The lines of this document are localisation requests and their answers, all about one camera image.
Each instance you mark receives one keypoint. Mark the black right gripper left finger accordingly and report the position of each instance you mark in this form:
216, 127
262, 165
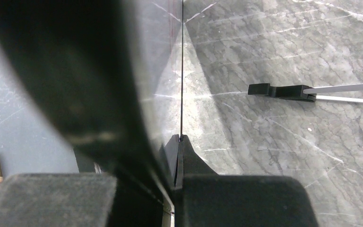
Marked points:
74, 200

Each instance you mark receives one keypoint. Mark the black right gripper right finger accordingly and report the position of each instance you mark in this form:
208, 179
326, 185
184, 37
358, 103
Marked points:
207, 199

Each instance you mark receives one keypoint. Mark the white whiteboard black frame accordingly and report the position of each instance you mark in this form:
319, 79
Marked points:
88, 66

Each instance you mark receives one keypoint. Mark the metal wire whiteboard stand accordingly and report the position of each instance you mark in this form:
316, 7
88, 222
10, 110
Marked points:
304, 93

